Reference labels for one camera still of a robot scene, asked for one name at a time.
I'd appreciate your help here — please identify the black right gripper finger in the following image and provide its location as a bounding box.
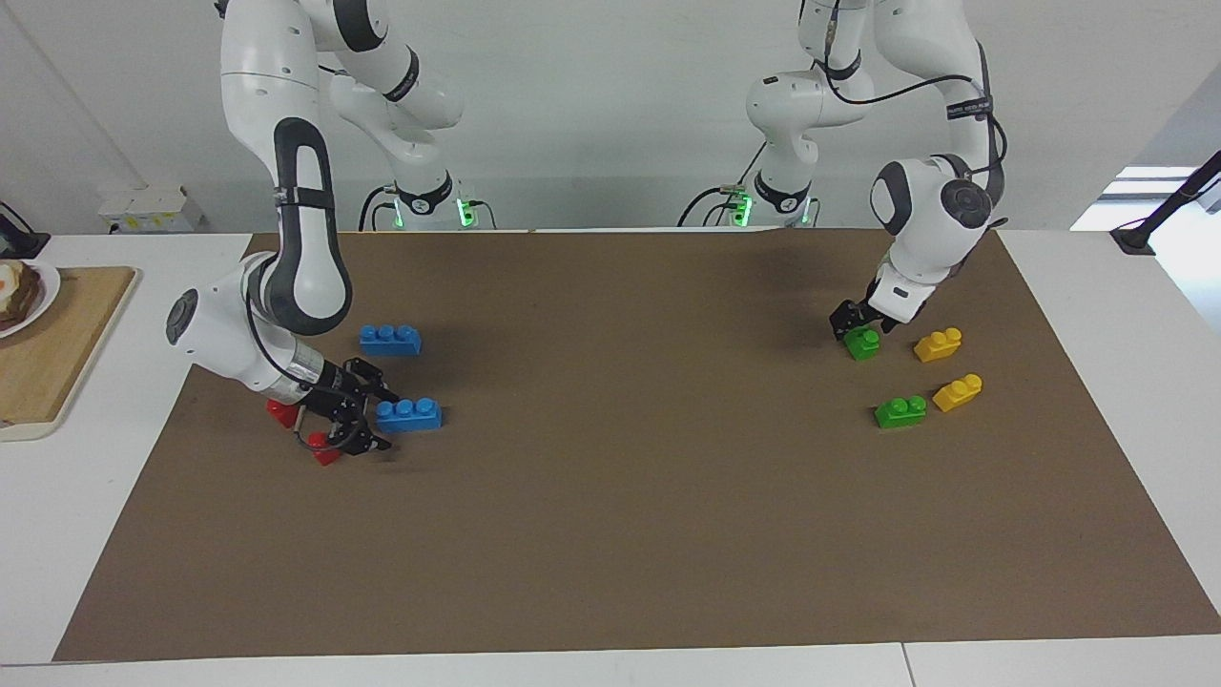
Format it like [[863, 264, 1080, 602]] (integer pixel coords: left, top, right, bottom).
[[345, 359, 401, 404], [328, 427, 393, 456]]

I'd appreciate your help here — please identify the blue three-stud brick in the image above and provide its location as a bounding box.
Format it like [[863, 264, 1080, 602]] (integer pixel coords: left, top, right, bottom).
[[359, 324, 423, 358], [374, 397, 444, 433]]

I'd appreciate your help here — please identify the yellow two-stud brick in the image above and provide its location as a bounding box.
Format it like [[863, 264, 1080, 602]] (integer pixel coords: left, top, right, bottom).
[[932, 373, 984, 413], [913, 327, 963, 364]]

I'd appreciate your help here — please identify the green brick with white studs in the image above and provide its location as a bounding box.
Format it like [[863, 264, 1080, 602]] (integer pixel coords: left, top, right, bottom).
[[875, 395, 928, 429]]

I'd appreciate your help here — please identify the brown paper table mat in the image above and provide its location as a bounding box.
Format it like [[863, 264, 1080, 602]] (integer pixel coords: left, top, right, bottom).
[[52, 227, 1221, 663]]

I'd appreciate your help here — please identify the wooden cutting board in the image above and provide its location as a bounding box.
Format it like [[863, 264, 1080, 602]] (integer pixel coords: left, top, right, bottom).
[[0, 266, 140, 443]]

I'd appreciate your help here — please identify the white plate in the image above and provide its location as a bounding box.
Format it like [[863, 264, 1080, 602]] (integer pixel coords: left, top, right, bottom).
[[0, 259, 62, 341]]

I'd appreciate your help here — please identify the toast sandwich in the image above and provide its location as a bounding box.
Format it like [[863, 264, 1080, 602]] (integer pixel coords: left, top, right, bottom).
[[0, 261, 42, 332]]

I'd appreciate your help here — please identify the black device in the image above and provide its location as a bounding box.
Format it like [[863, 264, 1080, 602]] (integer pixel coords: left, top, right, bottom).
[[0, 201, 52, 260]]

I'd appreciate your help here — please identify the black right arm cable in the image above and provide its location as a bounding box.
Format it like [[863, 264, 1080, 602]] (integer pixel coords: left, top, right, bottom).
[[244, 267, 330, 454]]

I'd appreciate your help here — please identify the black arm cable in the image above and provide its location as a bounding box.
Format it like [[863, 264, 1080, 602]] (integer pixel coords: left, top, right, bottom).
[[806, 0, 1008, 235], [244, 267, 330, 454]]

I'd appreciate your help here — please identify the black base cable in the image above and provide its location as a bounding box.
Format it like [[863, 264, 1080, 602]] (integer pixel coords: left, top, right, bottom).
[[676, 141, 766, 229], [359, 184, 498, 233]]

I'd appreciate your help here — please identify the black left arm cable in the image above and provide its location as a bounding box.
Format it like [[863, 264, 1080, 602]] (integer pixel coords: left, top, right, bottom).
[[806, 0, 1008, 235]]

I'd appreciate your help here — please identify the white wall box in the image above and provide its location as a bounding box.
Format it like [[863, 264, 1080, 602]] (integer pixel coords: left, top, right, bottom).
[[97, 186, 204, 234]]

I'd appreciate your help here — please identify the black camera stand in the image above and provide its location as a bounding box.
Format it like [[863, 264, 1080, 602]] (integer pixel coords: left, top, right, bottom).
[[1110, 150, 1221, 257]]

